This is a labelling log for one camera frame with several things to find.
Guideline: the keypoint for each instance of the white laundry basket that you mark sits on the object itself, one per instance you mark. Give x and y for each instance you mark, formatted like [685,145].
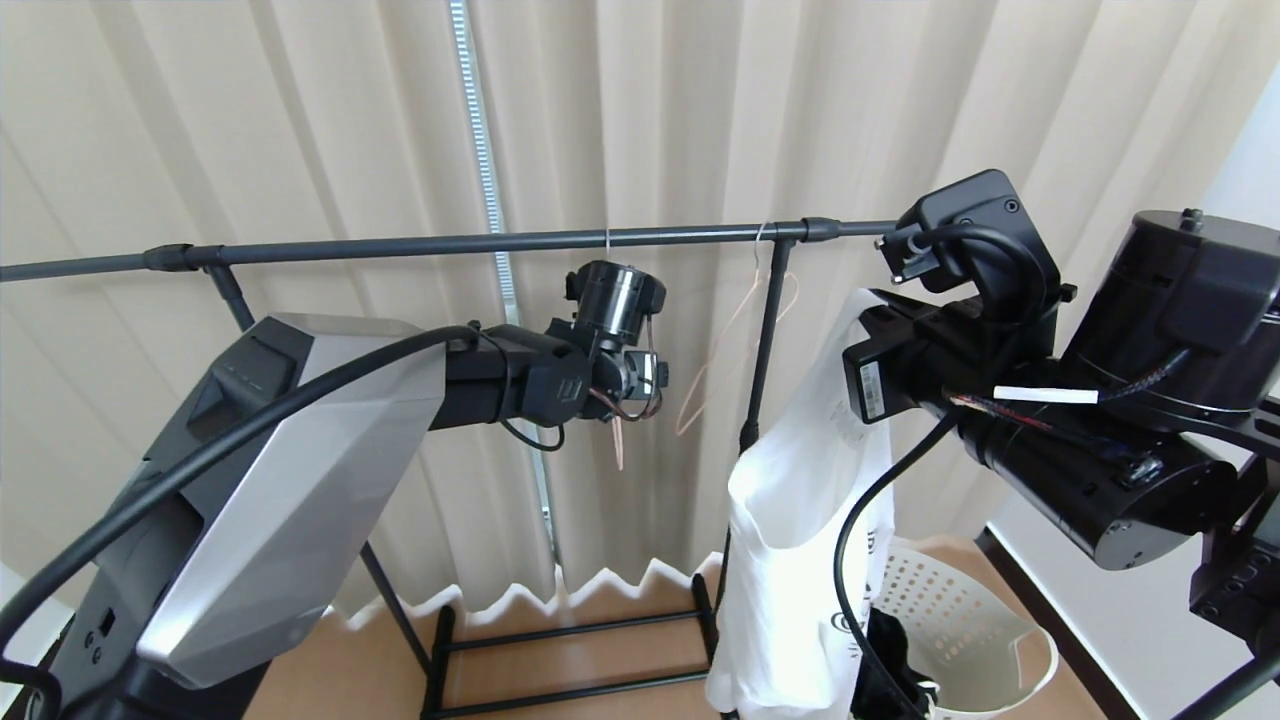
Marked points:
[960,620]

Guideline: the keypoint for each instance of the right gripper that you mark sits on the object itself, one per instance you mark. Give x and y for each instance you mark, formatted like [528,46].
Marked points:
[930,350]

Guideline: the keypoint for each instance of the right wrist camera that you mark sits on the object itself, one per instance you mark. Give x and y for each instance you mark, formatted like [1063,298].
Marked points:
[975,215]

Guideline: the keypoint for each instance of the black clothes rack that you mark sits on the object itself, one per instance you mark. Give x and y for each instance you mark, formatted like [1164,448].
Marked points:
[400,245]

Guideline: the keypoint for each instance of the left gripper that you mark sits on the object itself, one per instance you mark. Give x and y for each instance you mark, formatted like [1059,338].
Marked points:
[630,385]

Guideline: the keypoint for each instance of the white printed t-shirt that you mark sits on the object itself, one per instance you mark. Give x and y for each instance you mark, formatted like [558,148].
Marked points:
[790,500]

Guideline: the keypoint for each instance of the pink clothes hanger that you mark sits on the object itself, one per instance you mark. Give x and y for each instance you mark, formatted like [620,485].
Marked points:
[618,445]
[700,372]

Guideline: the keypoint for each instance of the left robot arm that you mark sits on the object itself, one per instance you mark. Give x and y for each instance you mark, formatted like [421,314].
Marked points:
[300,500]

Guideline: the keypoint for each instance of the black garment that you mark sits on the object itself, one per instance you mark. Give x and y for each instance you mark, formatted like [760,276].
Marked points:
[885,650]

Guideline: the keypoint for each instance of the beige curtain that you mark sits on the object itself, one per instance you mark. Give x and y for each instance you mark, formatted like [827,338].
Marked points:
[300,120]

